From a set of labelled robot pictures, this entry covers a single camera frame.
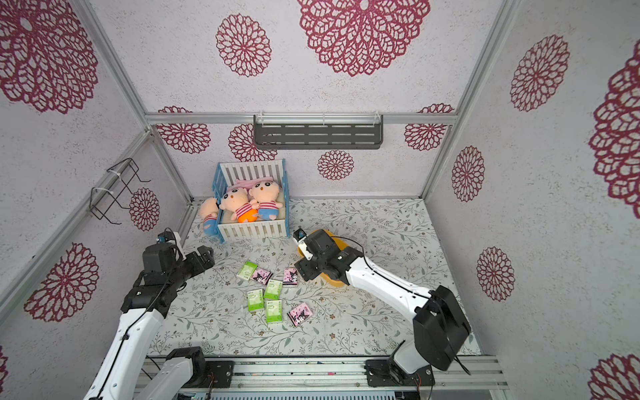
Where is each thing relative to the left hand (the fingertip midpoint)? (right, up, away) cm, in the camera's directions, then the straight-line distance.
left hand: (202, 256), depth 79 cm
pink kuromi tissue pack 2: (+26, -9, +13) cm, 31 cm away
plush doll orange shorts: (+3, +20, +24) cm, 31 cm away
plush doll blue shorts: (+15, +22, +24) cm, 36 cm away
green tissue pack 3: (+15, -16, +7) cm, 23 cm away
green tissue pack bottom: (+22, -19, +5) cm, 29 cm away
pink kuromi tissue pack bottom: (+30, -20, +4) cm, 37 cm away
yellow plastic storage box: (+42, +5, -16) cm, 46 cm away
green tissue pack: (+10, -7, +16) cm, 20 cm away
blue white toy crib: (-3, +33, +31) cm, 45 cm away
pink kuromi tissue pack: (+16, -9, +13) cm, 23 cm away
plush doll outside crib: (-9, +14, +26) cm, 31 cm away
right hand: (+35, -3, +4) cm, 36 cm away
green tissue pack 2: (+20, -13, +10) cm, 26 cm away
